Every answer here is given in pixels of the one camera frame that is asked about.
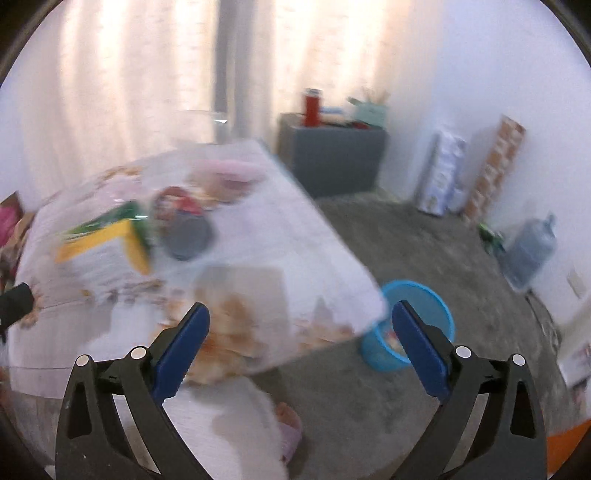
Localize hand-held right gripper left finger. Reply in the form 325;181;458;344
55;302;213;480

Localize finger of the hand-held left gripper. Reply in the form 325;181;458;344
0;284;34;342

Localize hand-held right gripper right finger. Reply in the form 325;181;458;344
390;300;548;480

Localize blue plastic mesh basket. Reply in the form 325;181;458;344
360;279;455;374

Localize green and yellow carton box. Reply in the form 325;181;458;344
55;200;155;275

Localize pink printed bag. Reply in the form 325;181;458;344
0;191;28;252

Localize white cloth garment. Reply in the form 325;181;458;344
115;378;289;480

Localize grey round can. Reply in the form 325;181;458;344
154;187;215;261

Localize green packet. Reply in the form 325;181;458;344
478;223;506;254

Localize large clear water jug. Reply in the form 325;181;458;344
501;213;558;291

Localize white printed tablecloth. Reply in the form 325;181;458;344
7;138;389;398

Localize white flat box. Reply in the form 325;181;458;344
558;342;591;388

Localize orange object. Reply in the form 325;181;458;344
547;422;591;476

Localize white printed carton box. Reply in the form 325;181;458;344
416;129;467;215

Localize grey cabinet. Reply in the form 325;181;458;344
277;113;389;199

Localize teal utensil holder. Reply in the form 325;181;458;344
348;90;389;130

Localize white cable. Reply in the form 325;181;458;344
526;291;561;344

